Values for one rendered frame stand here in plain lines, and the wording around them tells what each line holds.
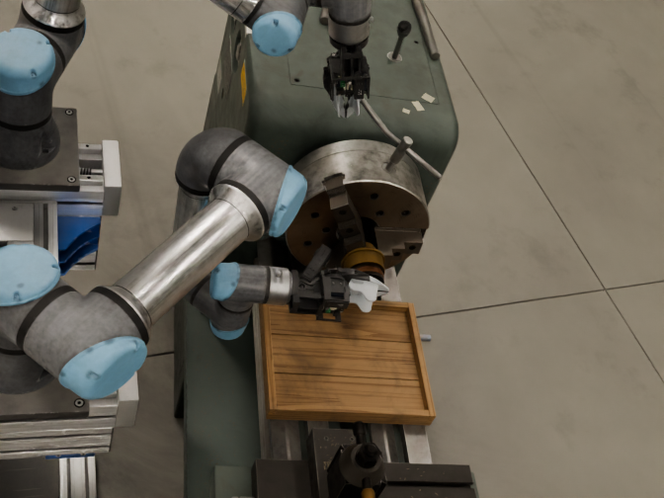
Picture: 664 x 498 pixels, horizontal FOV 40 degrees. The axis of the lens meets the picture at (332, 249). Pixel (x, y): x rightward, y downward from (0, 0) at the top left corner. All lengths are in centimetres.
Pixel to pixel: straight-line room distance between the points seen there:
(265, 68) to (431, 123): 38
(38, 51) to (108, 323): 60
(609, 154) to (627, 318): 99
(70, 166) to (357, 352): 73
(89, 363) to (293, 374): 72
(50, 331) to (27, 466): 122
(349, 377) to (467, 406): 125
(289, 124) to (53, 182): 50
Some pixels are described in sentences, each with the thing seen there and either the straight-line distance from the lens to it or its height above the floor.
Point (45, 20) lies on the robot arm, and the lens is 181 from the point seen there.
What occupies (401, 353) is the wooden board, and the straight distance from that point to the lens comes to 208.
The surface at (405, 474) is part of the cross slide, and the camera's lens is 182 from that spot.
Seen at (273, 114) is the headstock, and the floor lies 123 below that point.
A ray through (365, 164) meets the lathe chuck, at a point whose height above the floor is 124.
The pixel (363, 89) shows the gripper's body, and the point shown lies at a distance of 174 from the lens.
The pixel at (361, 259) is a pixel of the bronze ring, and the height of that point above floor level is 112.
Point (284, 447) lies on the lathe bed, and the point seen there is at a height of 86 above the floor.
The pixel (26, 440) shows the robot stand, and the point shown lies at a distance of 170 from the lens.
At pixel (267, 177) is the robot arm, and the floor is 143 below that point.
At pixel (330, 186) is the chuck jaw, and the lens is 190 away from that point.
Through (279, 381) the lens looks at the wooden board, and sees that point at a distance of 195.
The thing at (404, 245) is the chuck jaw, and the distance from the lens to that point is 199.
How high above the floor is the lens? 249
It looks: 46 degrees down
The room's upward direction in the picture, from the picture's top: 22 degrees clockwise
